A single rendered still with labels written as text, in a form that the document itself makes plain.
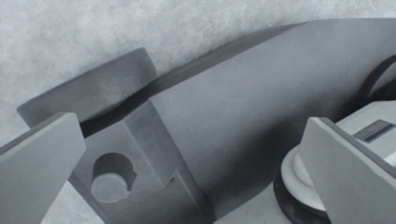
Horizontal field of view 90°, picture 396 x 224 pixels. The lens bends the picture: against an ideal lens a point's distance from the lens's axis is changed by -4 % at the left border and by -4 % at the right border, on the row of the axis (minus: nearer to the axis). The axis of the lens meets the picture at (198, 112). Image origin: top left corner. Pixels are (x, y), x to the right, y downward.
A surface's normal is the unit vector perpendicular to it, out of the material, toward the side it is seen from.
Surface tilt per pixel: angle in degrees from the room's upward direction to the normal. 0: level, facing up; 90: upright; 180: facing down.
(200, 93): 0
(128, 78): 43
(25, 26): 0
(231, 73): 0
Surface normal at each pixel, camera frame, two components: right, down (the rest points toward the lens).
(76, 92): 0.31, 0.21
